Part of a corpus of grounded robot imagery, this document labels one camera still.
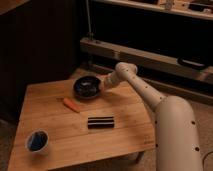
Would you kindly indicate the metal pole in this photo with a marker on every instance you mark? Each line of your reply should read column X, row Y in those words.
column 90, row 33

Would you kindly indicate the dark ceramic bowl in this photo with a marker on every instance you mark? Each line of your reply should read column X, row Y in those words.
column 87, row 87

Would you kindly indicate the upper wooden shelf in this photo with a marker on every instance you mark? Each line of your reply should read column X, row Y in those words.
column 176, row 7

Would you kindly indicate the black handle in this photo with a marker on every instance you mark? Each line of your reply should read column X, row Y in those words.
column 192, row 65

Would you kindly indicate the black rectangular block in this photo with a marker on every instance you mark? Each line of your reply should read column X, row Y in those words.
column 100, row 122

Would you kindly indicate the wooden table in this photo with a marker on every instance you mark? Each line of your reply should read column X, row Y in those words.
column 71, row 142

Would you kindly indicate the orange carrot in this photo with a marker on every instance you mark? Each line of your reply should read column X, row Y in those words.
column 67, row 102

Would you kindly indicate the long wooden bench case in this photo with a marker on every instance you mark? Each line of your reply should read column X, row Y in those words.
column 146, row 59

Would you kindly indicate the white cup with blue contents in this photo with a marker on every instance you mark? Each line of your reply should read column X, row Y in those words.
column 37, row 142

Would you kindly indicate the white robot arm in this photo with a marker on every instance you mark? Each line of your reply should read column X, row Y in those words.
column 177, row 139

